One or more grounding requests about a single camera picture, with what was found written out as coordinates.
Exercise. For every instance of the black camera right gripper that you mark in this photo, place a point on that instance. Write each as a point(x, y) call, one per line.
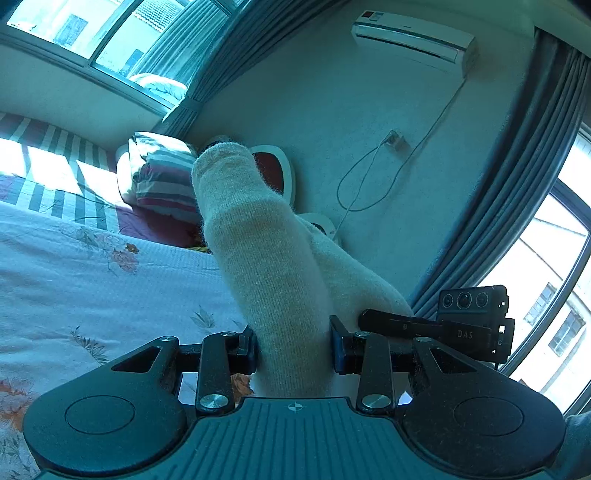
point(479, 306)

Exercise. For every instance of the white wall air conditioner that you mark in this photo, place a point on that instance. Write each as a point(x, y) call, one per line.
point(436, 45)

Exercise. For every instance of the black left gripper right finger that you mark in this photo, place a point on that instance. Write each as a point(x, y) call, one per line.
point(367, 355)

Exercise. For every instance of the cream knitted sweater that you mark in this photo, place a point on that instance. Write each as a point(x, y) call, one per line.
point(287, 277)

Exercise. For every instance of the striped bed sheet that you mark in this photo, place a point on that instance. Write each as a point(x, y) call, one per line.
point(52, 171)

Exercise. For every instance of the floral white bed sheet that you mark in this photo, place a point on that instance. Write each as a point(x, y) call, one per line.
point(74, 298)

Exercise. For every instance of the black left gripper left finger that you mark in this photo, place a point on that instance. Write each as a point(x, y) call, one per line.
point(222, 356)

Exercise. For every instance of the wall power socket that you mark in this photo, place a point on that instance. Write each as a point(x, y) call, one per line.
point(396, 140)

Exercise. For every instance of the side window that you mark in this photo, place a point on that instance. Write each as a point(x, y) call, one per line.
point(547, 275)

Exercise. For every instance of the striped folded quilt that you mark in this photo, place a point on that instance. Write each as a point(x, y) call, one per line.
point(154, 173)

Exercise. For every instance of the dark teal curtain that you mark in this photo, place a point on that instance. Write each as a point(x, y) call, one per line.
point(249, 36)

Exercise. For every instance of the large bedroom window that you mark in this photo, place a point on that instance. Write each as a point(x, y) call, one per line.
point(154, 47)

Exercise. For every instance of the grey side curtain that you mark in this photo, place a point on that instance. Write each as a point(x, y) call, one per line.
point(521, 169)

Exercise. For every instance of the red white headboard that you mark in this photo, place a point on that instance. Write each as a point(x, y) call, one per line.
point(286, 184)

